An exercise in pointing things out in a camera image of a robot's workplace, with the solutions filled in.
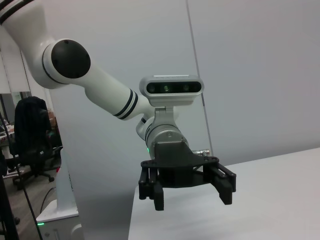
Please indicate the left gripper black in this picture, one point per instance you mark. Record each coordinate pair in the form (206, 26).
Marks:
(175, 160)

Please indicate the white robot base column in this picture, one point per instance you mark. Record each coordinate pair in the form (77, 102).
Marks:
(65, 190)

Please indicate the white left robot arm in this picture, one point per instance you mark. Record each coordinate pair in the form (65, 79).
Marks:
(105, 87)

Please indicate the left gripper silver connector plug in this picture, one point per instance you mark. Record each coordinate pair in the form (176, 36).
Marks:
(201, 151)

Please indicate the black office chair with jacket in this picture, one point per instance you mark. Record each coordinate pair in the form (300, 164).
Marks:
(30, 125)

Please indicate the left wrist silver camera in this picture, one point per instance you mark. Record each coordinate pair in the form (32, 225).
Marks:
(172, 88)

